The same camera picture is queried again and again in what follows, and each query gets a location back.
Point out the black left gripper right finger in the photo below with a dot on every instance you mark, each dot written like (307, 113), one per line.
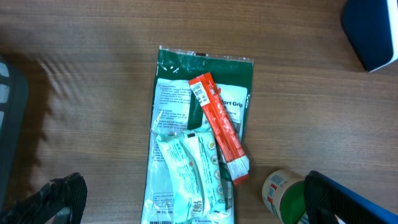
(327, 201)

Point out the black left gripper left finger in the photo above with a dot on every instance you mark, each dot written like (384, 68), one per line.
(62, 200)

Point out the red-lidded white cup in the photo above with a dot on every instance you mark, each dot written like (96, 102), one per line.
(282, 194)

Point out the red stick sachet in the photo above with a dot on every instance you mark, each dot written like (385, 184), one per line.
(206, 92)

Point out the light teal wipes packet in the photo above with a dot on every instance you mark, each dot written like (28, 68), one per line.
(192, 160)

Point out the green 3M glove package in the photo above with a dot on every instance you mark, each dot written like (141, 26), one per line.
(175, 109)

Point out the white barcode scanner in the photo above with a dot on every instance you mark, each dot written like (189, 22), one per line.
(371, 28)

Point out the grey plastic mesh basket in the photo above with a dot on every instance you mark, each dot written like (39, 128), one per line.
(14, 95)

